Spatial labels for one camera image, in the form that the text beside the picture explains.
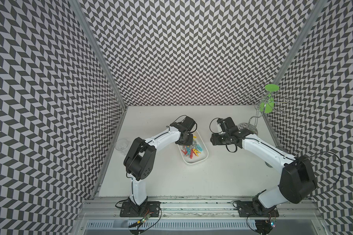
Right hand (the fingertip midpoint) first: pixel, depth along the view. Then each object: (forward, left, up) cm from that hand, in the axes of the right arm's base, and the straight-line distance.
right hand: (215, 141), depth 86 cm
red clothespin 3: (-1, +14, -9) cm, 17 cm away
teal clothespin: (-2, +16, -8) cm, 18 cm away
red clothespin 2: (-4, +14, -10) cm, 18 cm away
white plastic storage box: (+7, +10, -9) cm, 15 cm away
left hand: (+2, +17, -5) cm, 18 cm away
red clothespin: (-2, +18, -10) cm, 21 cm away
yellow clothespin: (-2, +11, -9) cm, 15 cm away
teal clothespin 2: (+2, +9, -10) cm, 14 cm away
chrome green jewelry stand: (+11, -27, +20) cm, 35 cm away
